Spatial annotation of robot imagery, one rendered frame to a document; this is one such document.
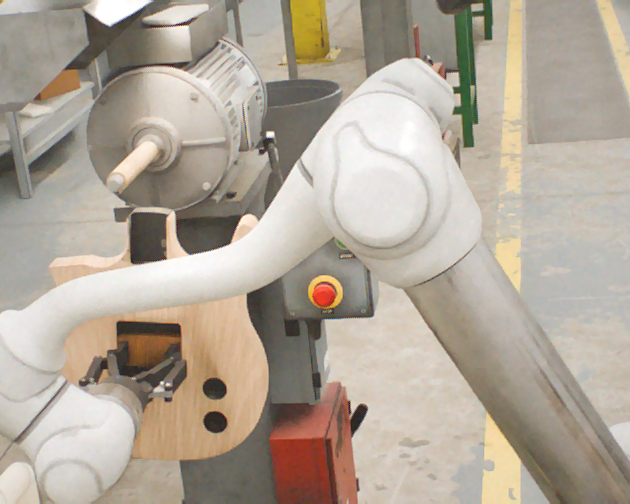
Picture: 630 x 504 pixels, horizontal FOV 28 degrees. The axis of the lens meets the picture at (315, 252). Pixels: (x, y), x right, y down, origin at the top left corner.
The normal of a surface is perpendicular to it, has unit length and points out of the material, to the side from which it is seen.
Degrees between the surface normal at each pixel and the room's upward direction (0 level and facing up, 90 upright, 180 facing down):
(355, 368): 0
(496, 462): 0
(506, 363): 86
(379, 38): 90
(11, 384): 85
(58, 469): 80
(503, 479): 0
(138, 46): 90
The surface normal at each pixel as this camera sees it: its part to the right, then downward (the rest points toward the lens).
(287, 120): 0.19, 0.36
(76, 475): 0.07, 0.18
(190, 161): -0.03, 0.40
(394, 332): -0.11, -0.94
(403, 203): -0.18, 0.24
